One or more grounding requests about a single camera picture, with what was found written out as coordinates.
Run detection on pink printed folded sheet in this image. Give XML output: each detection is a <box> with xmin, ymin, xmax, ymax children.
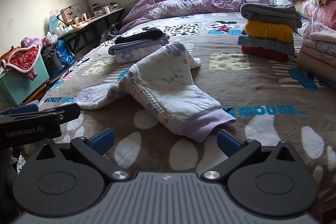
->
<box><xmin>300</xmin><ymin>45</ymin><xmax>336</xmax><ymax>68</ymax></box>

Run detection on white and blue packet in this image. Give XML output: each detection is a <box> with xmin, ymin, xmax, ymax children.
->
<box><xmin>49</xmin><ymin>10</ymin><xmax>63</xmax><ymax>34</ymax></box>

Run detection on pink floral folded sheet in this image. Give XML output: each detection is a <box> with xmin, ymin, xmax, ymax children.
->
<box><xmin>310</xmin><ymin>24</ymin><xmax>336</xmax><ymax>43</ymax></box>

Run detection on white floral pajama pants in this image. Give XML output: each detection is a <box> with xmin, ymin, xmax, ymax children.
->
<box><xmin>75</xmin><ymin>39</ymin><xmax>237</xmax><ymax>143</ymax></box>

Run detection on dark grey clothing pile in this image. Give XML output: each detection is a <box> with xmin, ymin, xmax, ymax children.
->
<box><xmin>41</xmin><ymin>43</ymin><xmax>64</xmax><ymax>70</ymax></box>

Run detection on folded grey garment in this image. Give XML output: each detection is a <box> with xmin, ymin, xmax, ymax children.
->
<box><xmin>240</xmin><ymin>3</ymin><xmax>303</xmax><ymax>29</ymax></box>

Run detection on brown cartoon printed blanket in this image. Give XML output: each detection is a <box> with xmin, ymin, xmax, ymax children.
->
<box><xmin>38</xmin><ymin>12</ymin><xmax>336</xmax><ymax>188</ymax></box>

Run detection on white picture frame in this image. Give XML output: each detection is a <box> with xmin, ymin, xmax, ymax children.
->
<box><xmin>61</xmin><ymin>4</ymin><xmax>82</xmax><ymax>24</ymax></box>

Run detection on black desk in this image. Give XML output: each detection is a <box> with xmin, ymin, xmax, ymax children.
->
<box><xmin>54</xmin><ymin>7</ymin><xmax>126</xmax><ymax>56</ymax></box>

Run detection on purple cloth bundle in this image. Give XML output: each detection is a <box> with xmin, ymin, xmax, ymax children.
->
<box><xmin>21</xmin><ymin>37</ymin><xmax>43</xmax><ymax>48</ymax></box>

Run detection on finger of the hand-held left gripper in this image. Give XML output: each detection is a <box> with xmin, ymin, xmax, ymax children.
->
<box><xmin>34</xmin><ymin>103</ymin><xmax>81</xmax><ymax>125</ymax></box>
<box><xmin>7</xmin><ymin>105</ymin><xmax>40</xmax><ymax>116</ymax></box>

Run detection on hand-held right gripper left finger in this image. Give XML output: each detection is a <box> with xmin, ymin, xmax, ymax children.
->
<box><xmin>32</xmin><ymin>128</ymin><xmax>131</xmax><ymax>182</ymax></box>

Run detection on light blue printed folded sheet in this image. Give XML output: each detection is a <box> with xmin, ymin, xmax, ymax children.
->
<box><xmin>315</xmin><ymin>40</ymin><xmax>336</xmax><ymax>54</ymax></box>

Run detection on folded purple floral garment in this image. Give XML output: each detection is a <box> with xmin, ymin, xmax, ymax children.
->
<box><xmin>108</xmin><ymin>35</ymin><xmax>171</xmax><ymax>64</ymax></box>

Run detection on folded yellow garment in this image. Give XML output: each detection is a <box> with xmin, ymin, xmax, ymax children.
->
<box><xmin>245</xmin><ymin>20</ymin><xmax>294</xmax><ymax>43</ymax></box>

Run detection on teal storage bin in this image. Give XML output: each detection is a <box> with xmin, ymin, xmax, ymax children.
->
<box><xmin>0</xmin><ymin>52</ymin><xmax>50</xmax><ymax>106</ymax></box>

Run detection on folded blue denim garment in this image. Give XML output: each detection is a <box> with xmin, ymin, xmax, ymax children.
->
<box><xmin>238</xmin><ymin>34</ymin><xmax>296</xmax><ymax>56</ymax></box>

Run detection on beige folded blanket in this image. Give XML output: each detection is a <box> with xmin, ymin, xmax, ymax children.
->
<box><xmin>296</xmin><ymin>52</ymin><xmax>336</xmax><ymax>83</ymax></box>

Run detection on white plastic bag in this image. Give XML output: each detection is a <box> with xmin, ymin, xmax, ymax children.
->
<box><xmin>44</xmin><ymin>31</ymin><xmax>59</xmax><ymax>44</ymax></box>

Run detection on blue plastic bag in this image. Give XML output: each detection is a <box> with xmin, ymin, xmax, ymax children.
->
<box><xmin>47</xmin><ymin>40</ymin><xmax>76</xmax><ymax>77</ymax></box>

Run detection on folded red garment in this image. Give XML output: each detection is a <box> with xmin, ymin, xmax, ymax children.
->
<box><xmin>241</xmin><ymin>46</ymin><xmax>289</xmax><ymax>63</ymax></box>

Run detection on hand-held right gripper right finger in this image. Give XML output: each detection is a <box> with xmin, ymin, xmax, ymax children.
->
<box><xmin>201</xmin><ymin>129</ymin><xmax>303</xmax><ymax>182</ymax></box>

